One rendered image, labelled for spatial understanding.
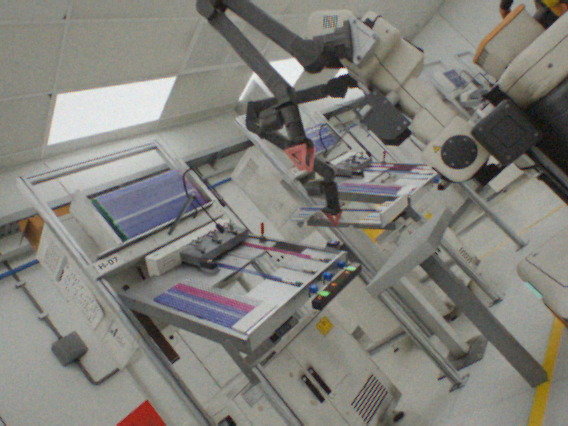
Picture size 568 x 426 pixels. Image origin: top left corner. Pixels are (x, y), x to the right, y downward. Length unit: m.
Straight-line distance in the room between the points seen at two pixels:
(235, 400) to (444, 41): 8.32
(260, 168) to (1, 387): 2.11
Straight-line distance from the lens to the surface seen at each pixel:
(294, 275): 1.83
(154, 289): 1.95
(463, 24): 9.24
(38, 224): 2.45
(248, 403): 1.79
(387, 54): 1.53
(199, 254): 2.02
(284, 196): 3.04
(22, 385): 3.34
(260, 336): 1.54
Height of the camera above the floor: 0.71
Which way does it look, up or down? 9 degrees up
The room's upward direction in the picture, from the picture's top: 41 degrees counter-clockwise
